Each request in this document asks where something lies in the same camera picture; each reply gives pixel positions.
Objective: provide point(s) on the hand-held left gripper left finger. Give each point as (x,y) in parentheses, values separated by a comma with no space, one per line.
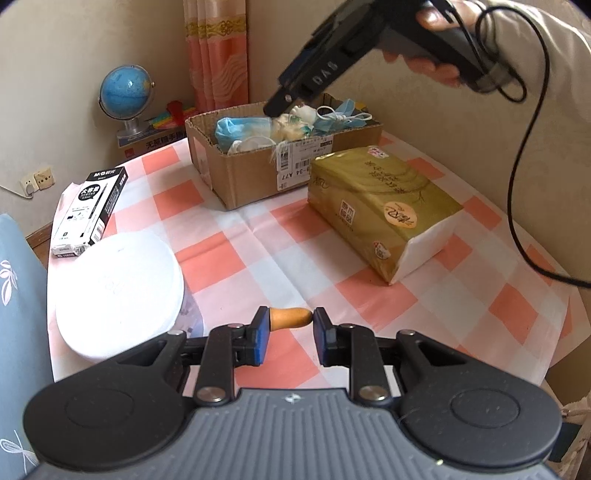
(263,339)

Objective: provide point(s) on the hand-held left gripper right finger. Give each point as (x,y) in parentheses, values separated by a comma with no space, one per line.
(325,341)

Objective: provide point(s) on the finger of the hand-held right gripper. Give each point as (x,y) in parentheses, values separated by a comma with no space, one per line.
(279,105)

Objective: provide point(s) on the cream sachet with tassel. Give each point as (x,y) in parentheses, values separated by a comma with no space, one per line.
(291,131)

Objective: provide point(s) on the small orange plush piece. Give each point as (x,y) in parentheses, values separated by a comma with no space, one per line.
(291,318)

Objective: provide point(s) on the blue face mask pack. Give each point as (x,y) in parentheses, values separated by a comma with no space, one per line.
(242,129)

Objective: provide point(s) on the blue face mask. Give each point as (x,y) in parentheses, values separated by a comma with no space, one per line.
(344,113)

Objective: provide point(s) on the brown cardboard box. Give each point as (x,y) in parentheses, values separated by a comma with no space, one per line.
(240,184)

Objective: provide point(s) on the person's right forearm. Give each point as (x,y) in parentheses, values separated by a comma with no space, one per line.
(554,41)

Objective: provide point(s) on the person's right hand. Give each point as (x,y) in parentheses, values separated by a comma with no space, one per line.
(429,69)

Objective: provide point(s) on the pink checked tablecloth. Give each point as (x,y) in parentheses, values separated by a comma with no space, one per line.
(286,258)

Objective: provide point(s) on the pink curtain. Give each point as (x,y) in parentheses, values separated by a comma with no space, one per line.
(214,50)

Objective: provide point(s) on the red toy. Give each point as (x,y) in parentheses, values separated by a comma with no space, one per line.
(180,107)

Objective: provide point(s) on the rainbow coloured toy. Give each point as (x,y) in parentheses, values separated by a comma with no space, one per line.
(161,119)

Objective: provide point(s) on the gold tissue pack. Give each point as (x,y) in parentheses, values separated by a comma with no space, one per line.
(369,194)

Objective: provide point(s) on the thin printed book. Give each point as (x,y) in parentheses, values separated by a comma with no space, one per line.
(152,145)

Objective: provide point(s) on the blue desk globe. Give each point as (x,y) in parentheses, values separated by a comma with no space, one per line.
(124,90)

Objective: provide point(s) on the clear jar with white lid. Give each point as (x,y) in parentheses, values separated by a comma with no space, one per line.
(115,286)

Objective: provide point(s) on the black and white carton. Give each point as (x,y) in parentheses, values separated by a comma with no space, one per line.
(87,207)

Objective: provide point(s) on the blue printed cushion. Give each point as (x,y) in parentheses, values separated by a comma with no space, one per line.
(21,323)

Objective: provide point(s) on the beige wall socket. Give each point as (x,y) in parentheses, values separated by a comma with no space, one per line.
(45,178)

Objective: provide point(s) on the white wall socket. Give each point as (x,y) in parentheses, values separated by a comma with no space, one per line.
(27,184)

